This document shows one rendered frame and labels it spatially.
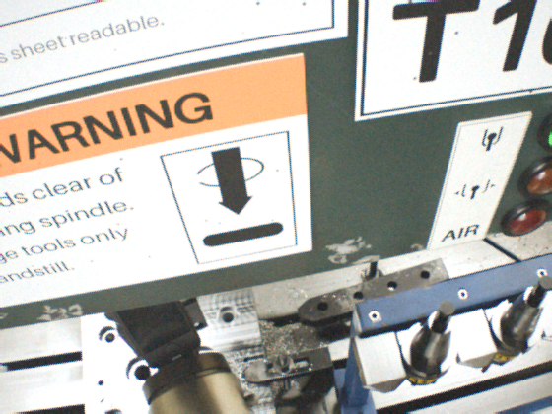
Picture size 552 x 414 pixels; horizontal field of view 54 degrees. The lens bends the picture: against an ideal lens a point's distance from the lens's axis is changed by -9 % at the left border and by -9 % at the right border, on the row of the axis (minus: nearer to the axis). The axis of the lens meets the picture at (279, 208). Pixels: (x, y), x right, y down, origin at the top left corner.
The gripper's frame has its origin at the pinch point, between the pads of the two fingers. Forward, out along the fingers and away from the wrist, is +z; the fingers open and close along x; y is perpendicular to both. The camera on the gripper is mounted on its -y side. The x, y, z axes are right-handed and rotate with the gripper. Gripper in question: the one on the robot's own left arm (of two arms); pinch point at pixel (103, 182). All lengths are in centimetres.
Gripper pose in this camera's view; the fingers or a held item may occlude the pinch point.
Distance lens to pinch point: 53.7
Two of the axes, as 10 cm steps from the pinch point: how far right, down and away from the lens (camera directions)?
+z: -4.4, -7.5, 4.9
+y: 0.4, 5.3, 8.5
